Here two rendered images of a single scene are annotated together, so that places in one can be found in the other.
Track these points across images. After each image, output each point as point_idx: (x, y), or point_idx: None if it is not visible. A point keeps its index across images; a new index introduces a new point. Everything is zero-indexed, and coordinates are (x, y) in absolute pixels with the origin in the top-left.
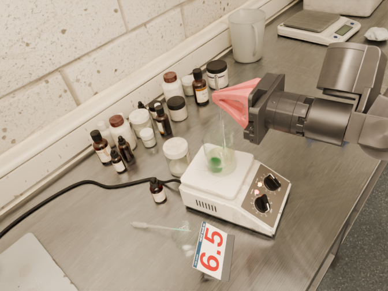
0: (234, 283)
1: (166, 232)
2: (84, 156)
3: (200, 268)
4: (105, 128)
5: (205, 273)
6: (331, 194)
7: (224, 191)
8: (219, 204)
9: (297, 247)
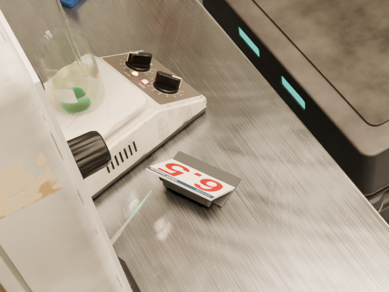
0: (246, 174)
1: (120, 243)
2: None
3: (216, 194)
4: None
5: (218, 203)
6: (181, 26)
7: (131, 106)
8: (138, 129)
9: (233, 90)
